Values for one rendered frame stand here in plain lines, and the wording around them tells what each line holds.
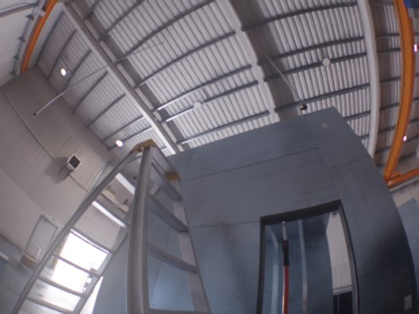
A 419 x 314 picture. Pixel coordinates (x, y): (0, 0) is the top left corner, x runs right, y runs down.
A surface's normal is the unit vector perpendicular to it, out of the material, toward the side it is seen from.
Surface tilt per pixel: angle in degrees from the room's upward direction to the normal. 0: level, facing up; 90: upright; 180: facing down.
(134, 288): 88
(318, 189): 90
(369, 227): 90
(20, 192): 90
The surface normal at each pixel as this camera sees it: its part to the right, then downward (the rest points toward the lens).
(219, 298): -0.46, -0.68
